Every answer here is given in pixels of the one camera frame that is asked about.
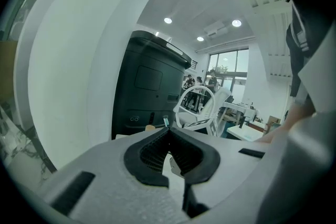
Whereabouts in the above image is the ceiling air conditioner unit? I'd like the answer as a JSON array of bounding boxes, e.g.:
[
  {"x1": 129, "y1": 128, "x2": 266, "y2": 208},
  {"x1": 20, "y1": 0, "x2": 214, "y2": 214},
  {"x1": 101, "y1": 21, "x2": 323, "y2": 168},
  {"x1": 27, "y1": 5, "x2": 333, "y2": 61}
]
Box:
[{"x1": 204, "y1": 22, "x2": 228, "y2": 38}]

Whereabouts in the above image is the white table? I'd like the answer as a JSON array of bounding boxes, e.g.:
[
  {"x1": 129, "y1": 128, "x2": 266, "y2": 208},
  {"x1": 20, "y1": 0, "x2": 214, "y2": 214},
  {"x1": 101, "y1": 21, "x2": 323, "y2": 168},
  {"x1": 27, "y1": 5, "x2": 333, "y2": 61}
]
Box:
[{"x1": 223, "y1": 101, "x2": 264, "y2": 124}]

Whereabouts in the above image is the small white sink basin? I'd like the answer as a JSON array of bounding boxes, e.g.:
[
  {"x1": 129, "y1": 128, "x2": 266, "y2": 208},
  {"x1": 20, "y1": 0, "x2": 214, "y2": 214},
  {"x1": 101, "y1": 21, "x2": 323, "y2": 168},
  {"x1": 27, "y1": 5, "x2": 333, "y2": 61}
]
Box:
[{"x1": 227, "y1": 124, "x2": 265, "y2": 143}]

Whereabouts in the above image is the marble patterned cabinet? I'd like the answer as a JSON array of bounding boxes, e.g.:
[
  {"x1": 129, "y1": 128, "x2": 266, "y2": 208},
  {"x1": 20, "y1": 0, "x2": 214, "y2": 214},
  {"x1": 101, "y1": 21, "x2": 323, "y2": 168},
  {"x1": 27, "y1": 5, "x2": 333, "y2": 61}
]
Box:
[{"x1": 0, "y1": 103, "x2": 57, "y2": 187}]

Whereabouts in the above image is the large glass window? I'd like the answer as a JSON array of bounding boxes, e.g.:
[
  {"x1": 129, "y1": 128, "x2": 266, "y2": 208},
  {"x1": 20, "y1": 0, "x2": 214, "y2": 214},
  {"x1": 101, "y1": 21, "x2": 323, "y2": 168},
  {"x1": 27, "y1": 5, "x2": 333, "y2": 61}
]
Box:
[{"x1": 209, "y1": 49, "x2": 249, "y2": 87}]

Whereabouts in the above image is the person's right forearm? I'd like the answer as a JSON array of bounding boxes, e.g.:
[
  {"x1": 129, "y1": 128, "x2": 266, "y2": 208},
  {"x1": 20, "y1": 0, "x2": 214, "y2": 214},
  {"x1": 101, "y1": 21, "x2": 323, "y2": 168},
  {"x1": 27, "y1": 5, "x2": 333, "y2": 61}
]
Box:
[{"x1": 256, "y1": 103, "x2": 316, "y2": 144}]

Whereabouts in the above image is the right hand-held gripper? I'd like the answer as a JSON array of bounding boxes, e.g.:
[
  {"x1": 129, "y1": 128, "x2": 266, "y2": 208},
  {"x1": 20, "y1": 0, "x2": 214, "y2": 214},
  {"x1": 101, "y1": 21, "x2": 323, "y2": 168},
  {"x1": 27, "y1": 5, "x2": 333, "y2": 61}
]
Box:
[{"x1": 181, "y1": 117, "x2": 223, "y2": 138}]

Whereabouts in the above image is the cardboard box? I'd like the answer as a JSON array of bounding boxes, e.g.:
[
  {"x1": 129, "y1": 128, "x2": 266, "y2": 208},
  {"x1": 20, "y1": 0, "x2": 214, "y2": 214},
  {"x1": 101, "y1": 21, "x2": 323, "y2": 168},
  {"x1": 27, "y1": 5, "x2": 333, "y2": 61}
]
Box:
[{"x1": 0, "y1": 40, "x2": 19, "y2": 99}]

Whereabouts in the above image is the large black machine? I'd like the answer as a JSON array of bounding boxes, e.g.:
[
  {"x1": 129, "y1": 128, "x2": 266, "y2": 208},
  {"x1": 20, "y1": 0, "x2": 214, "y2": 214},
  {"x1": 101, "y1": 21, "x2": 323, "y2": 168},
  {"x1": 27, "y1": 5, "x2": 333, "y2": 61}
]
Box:
[{"x1": 111, "y1": 30, "x2": 194, "y2": 141}]

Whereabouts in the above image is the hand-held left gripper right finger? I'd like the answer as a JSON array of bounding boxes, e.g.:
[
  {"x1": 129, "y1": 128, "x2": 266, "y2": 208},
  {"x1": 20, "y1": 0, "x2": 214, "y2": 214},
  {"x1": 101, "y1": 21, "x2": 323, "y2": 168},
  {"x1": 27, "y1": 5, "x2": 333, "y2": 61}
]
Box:
[{"x1": 169, "y1": 127, "x2": 271, "y2": 224}]

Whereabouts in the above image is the white office chair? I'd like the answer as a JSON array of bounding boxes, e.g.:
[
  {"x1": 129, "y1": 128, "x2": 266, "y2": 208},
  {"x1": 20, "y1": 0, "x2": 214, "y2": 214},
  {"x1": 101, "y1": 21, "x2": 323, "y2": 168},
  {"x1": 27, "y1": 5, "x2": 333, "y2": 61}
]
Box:
[{"x1": 173, "y1": 86, "x2": 232, "y2": 137}]

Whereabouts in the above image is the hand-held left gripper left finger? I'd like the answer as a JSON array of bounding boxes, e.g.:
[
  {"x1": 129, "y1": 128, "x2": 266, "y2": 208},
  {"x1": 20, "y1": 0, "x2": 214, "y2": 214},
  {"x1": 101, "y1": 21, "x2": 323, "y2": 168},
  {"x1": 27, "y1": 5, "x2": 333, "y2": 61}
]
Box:
[{"x1": 43, "y1": 127, "x2": 193, "y2": 224}]

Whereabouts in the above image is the person in dark vest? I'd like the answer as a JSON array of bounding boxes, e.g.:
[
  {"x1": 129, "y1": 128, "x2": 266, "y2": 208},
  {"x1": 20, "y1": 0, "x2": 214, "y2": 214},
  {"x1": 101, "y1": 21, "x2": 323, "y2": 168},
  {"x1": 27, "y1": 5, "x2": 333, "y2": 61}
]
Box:
[{"x1": 280, "y1": 0, "x2": 336, "y2": 103}]

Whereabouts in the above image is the grey shoulder strap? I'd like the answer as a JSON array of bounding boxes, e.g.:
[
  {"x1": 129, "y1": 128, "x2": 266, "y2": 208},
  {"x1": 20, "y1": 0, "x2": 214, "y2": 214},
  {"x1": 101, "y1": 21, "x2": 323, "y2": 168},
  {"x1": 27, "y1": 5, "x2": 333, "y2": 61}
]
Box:
[{"x1": 290, "y1": 5, "x2": 336, "y2": 116}]

